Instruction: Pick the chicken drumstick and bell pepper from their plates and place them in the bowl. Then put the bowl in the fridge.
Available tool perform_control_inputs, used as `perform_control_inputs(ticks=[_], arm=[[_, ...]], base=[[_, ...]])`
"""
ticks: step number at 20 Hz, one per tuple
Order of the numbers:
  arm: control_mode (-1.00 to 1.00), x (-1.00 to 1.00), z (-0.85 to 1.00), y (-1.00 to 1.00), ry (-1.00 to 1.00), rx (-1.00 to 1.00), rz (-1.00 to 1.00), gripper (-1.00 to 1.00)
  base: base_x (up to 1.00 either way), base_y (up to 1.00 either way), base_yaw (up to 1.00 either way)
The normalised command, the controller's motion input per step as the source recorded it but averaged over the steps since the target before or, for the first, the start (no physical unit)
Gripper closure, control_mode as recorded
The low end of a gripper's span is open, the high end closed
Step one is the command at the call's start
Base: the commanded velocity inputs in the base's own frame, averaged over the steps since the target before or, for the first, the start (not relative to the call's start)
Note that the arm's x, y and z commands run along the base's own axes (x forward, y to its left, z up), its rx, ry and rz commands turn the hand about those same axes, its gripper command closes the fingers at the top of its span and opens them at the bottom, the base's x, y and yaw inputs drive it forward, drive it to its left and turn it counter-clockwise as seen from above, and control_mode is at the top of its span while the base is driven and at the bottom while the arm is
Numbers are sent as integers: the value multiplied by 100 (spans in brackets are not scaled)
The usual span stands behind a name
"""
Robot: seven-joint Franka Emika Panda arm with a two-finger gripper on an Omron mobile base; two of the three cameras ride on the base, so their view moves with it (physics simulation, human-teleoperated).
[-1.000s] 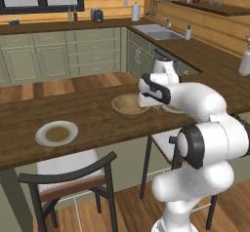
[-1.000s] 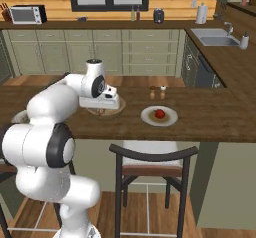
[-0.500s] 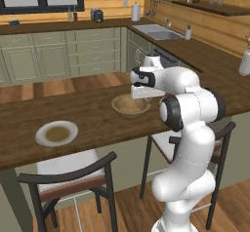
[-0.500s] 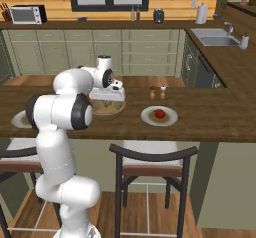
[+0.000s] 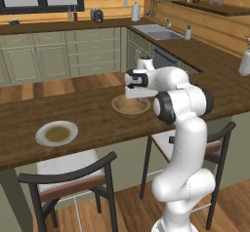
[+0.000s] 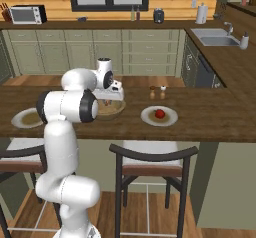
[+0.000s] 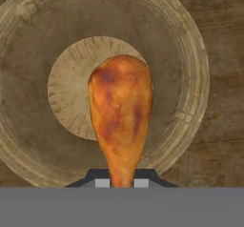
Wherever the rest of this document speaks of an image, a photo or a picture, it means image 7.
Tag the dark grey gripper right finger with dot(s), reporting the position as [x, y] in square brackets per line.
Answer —
[144, 177]

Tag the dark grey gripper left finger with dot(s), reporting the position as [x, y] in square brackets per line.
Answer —
[100, 177]

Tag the roasted chicken drumstick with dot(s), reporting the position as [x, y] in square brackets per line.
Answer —
[120, 110]

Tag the beige ceramic bowl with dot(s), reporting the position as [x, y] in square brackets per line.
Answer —
[31, 78]

